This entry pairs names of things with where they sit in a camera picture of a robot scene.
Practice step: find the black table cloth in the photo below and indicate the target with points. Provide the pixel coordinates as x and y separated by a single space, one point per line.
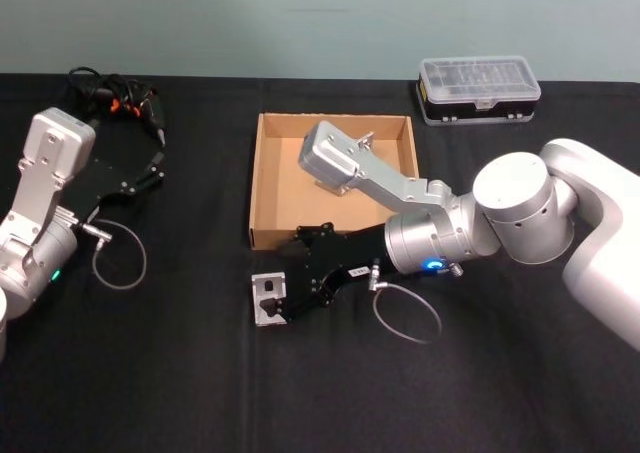
320 398

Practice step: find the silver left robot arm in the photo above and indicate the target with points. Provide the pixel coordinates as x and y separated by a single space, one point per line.
47 143

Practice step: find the shallow brown cardboard tray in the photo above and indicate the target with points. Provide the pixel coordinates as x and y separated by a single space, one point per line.
282 193

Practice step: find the clear plastic case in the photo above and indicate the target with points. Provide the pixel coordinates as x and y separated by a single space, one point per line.
475 80

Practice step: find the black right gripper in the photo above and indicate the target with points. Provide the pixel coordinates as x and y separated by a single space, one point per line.
345 255

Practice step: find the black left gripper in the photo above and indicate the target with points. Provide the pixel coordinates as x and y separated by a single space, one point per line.
105 178

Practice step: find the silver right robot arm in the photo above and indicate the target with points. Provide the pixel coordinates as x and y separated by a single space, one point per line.
510 198

